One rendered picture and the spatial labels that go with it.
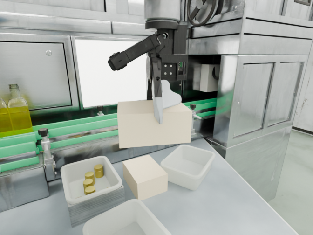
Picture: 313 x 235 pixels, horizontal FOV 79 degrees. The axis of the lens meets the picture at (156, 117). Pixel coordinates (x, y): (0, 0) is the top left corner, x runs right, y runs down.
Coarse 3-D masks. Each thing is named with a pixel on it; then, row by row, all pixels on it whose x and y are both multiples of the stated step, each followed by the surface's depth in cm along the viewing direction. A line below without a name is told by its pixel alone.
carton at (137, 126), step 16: (128, 112) 40; (144, 112) 40; (176, 112) 41; (128, 128) 40; (144, 128) 40; (160, 128) 41; (176, 128) 42; (128, 144) 41; (144, 144) 42; (160, 144) 42
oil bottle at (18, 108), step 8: (8, 104) 66; (16, 104) 67; (24, 104) 68; (16, 112) 67; (24, 112) 69; (16, 120) 68; (24, 120) 69; (16, 128) 69; (24, 128) 70; (32, 128) 73
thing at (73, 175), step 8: (88, 160) 76; (96, 160) 77; (104, 160) 77; (64, 168) 71; (72, 168) 73; (80, 168) 75; (88, 168) 76; (104, 168) 78; (112, 168) 70; (64, 176) 66; (72, 176) 74; (80, 176) 75; (104, 176) 77; (112, 176) 69; (64, 184) 61; (72, 184) 72; (80, 184) 72; (96, 184) 72; (104, 184) 72; (112, 184) 70; (120, 184) 62; (64, 192) 58; (72, 192) 68; (80, 192) 68; (96, 192) 58; (104, 192) 59; (72, 200) 55; (80, 200) 55
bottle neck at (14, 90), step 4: (8, 84) 66; (12, 84) 66; (16, 84) 67; (12, 88) 66; (16, 88) 67; (12, 92) 66; (16, 92) 67; (12, 96) 67; (16, 96) 67; (20, 96) 69
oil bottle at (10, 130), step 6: (0, 102) 65; (6, 102) 67; (0, 108) 65; (6, 108) 66; (0, 114) 65; (6, 114) 66; (0, 120) 66; (6, 120) 67; (0, 126) 66; (6, 126) 67; (12, 126) 69; (0, 132) 67; (6, 132) 68; (12, 132) 69
